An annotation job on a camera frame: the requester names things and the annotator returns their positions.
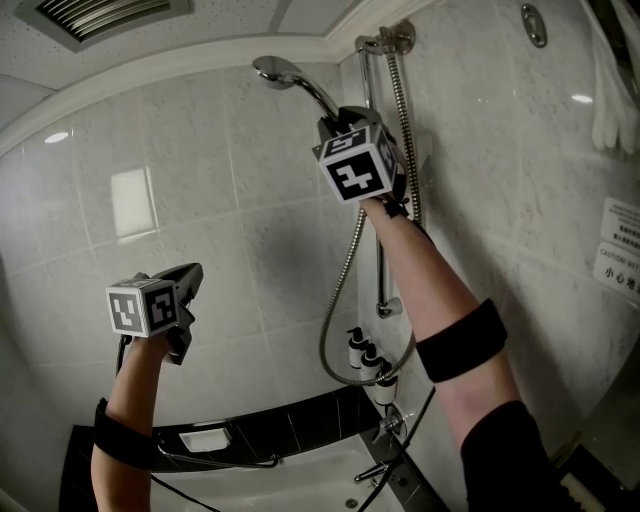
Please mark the chrome grab bar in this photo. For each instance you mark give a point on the chrome grab bar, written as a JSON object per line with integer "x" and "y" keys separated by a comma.
{"x": 220, "y": 462}

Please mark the white soap dish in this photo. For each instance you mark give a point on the white soap dish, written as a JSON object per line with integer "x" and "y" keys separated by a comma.
{"x": 205, "y": 441}

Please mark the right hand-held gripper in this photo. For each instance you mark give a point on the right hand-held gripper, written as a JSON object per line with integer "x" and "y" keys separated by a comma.
{"x": 355, "y": 175}

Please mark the chrome wall outlet flange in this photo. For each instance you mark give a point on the chrome wall outlet flange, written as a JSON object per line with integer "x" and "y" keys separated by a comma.
{"x": 400, "y": 36}

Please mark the chrome shower slide rail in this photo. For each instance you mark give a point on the chrome shower slide rail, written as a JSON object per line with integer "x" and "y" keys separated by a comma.
{"x": 366, "y": 75}

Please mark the person's right forearm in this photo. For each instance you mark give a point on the person's right forearm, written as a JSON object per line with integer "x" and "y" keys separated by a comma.
{"x": 430, "y": 280}

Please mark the person's black top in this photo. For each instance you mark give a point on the person's black top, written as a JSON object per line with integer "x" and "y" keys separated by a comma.
{"x": 515, "y": 465}

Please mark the chrome oval wall fitting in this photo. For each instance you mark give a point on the chrome oval wall fitting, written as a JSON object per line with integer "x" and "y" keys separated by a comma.
{"x": 534, "y": 25}

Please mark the chrome shower head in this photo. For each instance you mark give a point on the chrome shower head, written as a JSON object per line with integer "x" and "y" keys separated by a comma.
{"x": 275, "y": 70}

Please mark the ceiling vent grille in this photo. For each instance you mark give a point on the ceiling vent grille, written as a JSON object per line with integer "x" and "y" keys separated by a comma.
{"x": 100, "y": 17}

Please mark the chrome tub drain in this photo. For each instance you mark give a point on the chrome tub drain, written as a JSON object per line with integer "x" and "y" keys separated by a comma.
{"x": 351, "y": 502}

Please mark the person's left forearm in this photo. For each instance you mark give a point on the person's left forearm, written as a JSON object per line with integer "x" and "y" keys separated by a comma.
{"x": 132, "y": 385}

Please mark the large-print white wall sign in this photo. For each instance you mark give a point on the large-print white wall sign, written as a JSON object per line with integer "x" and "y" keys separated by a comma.
{"x": 620, "y": 270}

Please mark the chrome tub spout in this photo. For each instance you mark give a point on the chrome tub spout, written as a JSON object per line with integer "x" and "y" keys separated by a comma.
{"x": 375, "y": 470}

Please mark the chrome mixer valve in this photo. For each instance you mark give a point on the chrome mixer valve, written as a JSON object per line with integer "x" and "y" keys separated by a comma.
{"x": 392, "y": 422}

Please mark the white hanging towel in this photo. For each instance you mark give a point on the white hanging towel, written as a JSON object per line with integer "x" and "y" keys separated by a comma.
{"x": 612, "y": 100}

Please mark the white bathtub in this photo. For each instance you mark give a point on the white bathtub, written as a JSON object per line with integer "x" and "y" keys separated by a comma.
{"x": 300, "y": 480}

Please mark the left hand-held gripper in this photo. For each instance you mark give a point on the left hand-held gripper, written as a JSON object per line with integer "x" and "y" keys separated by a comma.
{"x": 127, "y": 310}

